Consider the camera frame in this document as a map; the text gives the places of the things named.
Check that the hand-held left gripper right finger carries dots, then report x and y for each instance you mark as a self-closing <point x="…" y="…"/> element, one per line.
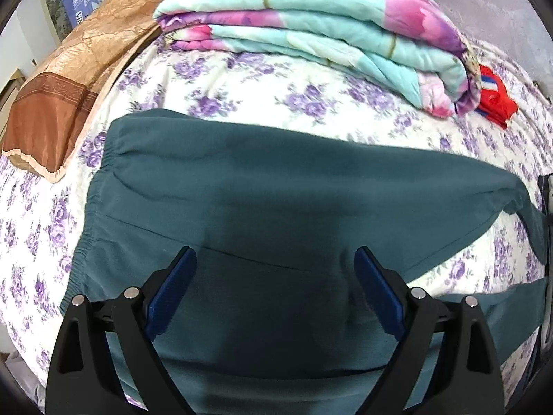
<point x="380" y="287"/>

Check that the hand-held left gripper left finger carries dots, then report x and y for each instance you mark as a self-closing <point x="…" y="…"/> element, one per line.
<point x="170" y="290"/>

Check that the teal green pants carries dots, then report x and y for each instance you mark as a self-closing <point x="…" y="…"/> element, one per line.
<point x="276" y="207"/>

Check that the red folded garment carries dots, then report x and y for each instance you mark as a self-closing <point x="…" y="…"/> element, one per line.
<point x="497" y="97"/>

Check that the purple floral bed sheet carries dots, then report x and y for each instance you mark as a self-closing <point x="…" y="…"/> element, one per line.
<point x="268" y="82"/>

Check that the brown satin pillow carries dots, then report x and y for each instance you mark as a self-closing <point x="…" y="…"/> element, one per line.
<point x="82" y="73"/>

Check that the floral folded quilt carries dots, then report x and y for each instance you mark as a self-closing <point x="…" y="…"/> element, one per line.
<point x="328" y="26"/>

